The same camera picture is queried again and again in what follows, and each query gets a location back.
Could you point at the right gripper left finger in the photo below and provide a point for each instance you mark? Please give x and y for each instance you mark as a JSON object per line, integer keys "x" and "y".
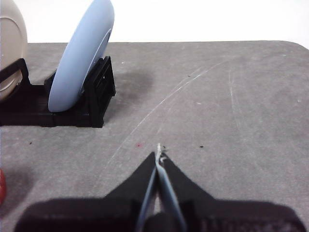
{"x": 96, "y": 212}

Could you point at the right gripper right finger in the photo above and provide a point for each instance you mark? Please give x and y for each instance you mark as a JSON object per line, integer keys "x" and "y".
{"x": 229, "y": 217}

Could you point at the red apple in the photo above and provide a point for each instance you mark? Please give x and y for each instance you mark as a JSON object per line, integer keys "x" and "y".
{"x": 2, "y": 186}

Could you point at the black plate rack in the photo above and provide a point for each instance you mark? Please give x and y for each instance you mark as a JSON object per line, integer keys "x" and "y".
{"x": 72, "y": 118}

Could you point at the blue plate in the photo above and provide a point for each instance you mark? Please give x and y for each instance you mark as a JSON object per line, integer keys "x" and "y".
{"x": 79, "y": 60}

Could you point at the beige plate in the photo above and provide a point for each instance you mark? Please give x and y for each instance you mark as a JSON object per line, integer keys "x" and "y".
{"x": 10, "y": 48}

